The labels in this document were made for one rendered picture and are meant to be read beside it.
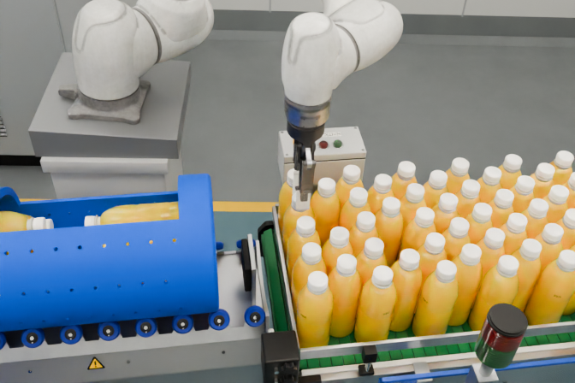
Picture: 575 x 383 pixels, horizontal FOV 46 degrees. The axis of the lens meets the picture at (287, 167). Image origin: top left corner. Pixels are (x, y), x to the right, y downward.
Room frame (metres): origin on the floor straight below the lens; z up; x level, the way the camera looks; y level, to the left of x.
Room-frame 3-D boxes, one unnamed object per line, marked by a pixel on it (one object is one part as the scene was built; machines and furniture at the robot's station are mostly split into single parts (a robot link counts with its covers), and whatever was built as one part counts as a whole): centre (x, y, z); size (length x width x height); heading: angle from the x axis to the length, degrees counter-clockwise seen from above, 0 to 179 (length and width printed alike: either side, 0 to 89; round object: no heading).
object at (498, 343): (0.65, -0.36, 1.23); 0.06 x 0.06 x 0.04
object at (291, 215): (1.05, -0.03, 1.00); 0.07 x 0.07 x 0.19
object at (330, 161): (1.26, -0.08, 1.05); 0.20 x 0.10 x 0.10; 100
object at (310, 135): (1.05, -0.03, 1.29); 0.08 x 0.07 x 0.09; 10
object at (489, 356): (0.65, -0.36, 1.18); 0.06 x 0.06 x 0.05
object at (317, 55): (1.06, -0.04, 1.47); 0.13 x 0.11 x 0.16; 136
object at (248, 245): (0.94, 0.07, 0.99); 0.10 x 0.02 x 0.12; 10
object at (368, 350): (0.76, -0.18, 0.94); 0.03 x 0.02 x 0.08; 100
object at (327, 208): (1.10, -0.09, 1.00); 0.07 x 0.07 x 0.19
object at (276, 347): (0.75, 0.00, 0.95); 0.10 x 0.07 x 0.10; 10
